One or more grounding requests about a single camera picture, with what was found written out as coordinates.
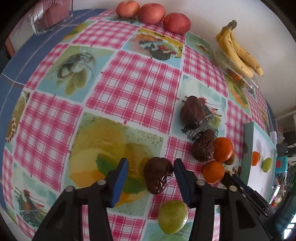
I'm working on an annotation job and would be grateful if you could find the red apple middle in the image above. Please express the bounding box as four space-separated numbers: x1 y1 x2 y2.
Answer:
137 3 166 25

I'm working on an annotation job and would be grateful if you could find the red apple left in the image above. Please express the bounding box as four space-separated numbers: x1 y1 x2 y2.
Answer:
115 1 140 18

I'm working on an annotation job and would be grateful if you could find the teal small box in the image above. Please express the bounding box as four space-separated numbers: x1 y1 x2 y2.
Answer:
275 155 288 178

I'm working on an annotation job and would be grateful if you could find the red apple right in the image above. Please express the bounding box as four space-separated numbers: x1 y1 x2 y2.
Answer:
163 13 191 35

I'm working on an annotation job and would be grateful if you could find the pink checkered tablecloth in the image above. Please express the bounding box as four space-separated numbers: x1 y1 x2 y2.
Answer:
1 9 268 240

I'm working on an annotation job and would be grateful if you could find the yellow banana bunch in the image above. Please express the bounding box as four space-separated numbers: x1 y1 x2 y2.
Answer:
215 20 263 78

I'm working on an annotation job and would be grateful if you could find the red apple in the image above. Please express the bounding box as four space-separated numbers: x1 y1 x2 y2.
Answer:
115 1 140 18
163 13 191 35
137 3 166 25

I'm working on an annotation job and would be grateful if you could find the clear plastic fruit container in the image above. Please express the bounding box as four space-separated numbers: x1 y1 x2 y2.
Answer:
213 44 259 90

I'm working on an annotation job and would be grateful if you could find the dark brown avocado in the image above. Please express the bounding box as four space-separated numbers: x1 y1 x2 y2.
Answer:
191 129 215 162
180 96 206 132
144 157 173 195

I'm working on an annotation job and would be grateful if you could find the pink flower bouquet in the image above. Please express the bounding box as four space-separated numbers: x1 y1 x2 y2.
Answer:
29 0 73 35

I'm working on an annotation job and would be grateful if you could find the small brown kiwi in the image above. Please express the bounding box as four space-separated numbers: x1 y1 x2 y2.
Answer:
224 151 236 166

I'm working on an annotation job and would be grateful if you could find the green pear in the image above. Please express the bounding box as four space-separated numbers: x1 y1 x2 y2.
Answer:
261 157 273 173
158 200 188 234

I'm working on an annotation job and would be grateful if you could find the orange tangerine in tray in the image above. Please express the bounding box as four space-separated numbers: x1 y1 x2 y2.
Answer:
251 151 261 167

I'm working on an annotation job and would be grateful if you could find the orange tangerine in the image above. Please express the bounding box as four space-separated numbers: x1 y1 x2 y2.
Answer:
213 137 233 162
202 161 225 184
251 151 261 167

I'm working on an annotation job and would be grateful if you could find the teal white tray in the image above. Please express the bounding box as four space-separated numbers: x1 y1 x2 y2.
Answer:
240 121 277 201

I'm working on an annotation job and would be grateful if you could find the green pear in tray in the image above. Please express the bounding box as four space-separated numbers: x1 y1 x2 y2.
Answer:
261 157 273 173

